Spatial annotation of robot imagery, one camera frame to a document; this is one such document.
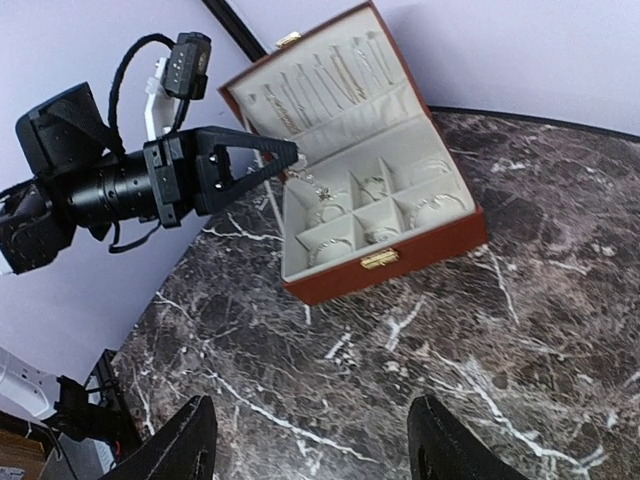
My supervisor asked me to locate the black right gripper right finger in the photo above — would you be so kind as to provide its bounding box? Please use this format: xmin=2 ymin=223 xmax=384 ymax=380
xmin=407 ymin=395 xmax=525 ymax=480

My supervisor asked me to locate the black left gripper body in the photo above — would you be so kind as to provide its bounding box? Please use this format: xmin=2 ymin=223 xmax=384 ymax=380
xmin=143 ymin=127 xmax=235 ymax=228

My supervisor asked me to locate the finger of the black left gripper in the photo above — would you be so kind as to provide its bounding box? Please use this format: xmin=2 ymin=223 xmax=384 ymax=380
xmin=209 ymin=127 xmax=299 ymax=213

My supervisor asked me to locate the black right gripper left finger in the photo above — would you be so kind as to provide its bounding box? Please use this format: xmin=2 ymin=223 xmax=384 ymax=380
xmin=107 ymin=395 xmax=216 ymax=480

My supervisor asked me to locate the red jewelry box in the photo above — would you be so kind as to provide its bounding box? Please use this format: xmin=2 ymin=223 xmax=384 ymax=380
xmin=220 ymin=2 xmax=488 ymax=305

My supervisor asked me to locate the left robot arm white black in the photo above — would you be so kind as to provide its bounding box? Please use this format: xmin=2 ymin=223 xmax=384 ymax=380
xmin=1 ymin=83 xmax=298 ymax=275

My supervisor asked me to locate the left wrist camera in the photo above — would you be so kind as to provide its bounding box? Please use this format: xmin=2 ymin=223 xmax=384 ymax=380
xmin=162 ymin=32 xmax=211 ymax=100

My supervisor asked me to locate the left black frame post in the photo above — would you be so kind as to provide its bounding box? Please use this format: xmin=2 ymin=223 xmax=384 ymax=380
xmin=202 ymin=0 xmax=267 ymax=63

